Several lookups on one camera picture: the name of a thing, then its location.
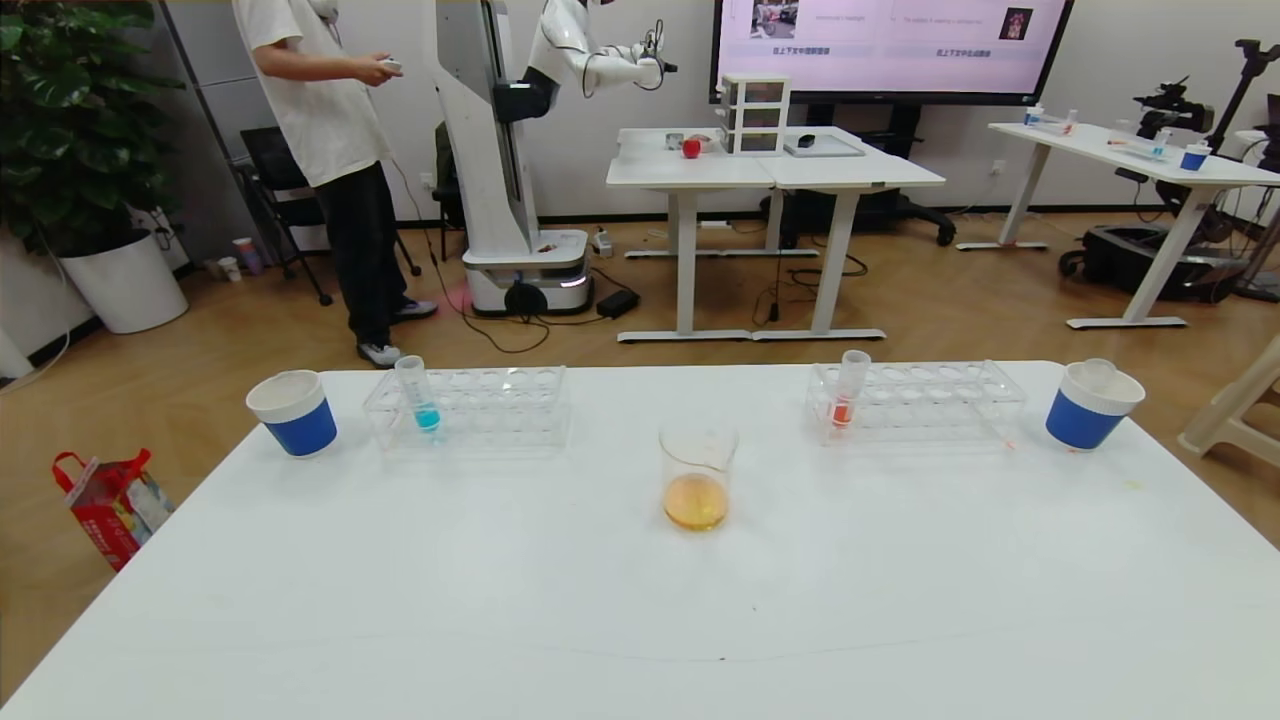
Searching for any green leafy plant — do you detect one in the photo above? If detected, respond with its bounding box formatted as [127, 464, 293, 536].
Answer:
[0, 0, 186, 256]

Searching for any black office chair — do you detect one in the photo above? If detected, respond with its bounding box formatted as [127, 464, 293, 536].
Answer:
[238, 125, 421, 306]

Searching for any black tripod stand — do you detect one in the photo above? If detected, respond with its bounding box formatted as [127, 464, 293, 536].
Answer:
[1230, 38, 1280, 301]

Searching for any beige plastic stool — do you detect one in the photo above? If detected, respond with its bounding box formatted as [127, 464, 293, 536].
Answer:
[1177, 335, 1280, 469]

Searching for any black display stand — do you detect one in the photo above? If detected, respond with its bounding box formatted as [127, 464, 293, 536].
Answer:
[760, 100, 956, 248]

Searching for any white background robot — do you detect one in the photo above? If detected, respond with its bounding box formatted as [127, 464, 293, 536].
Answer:
[420, 0, 679, 318]

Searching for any black camera rig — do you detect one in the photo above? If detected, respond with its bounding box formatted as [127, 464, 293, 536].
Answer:
[1135, 75, 1219, 136]

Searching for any blue and white paper cup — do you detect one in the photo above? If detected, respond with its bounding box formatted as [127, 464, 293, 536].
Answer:
[245, 369, 339, 459]
[1045, 361, 1147, 452]

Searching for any clear acrylic test tube rack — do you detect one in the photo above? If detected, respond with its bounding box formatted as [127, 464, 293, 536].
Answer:
[805, 360, 1028, 446]
[362, 364, 570, 453]

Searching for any white drawer unit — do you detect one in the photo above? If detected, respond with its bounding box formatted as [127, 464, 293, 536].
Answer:
[718, 73, 793, 156]

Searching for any person in white shirt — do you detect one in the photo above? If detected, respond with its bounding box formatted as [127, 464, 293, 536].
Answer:
[232, 0, 441, 369]

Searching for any white standing desk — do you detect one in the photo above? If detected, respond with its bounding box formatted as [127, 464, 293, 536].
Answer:
[955, 120, 1280, 330]
[752, 125, 947, 342]
[606, 126, 781, 344]

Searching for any large wall display screen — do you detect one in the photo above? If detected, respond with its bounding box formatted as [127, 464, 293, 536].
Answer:
[711, 0, 1076, 106]

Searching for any grey flat pad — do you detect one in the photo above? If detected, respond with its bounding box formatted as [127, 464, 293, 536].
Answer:
[783, 131, 867, 158]

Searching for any white plant pot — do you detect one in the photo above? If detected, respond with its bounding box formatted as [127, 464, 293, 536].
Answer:
[57, 228, 190, 335]

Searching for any blue pigment test tube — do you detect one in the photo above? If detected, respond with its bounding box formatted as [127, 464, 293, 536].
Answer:
[394, 355, 442, 433]

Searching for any clear glass beaker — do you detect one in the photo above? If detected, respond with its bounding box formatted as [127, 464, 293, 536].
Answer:
[658, 420, 741, 533]

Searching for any red shopping bag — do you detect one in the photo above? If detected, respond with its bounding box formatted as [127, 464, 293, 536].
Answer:
[52, 448, 175, 573]

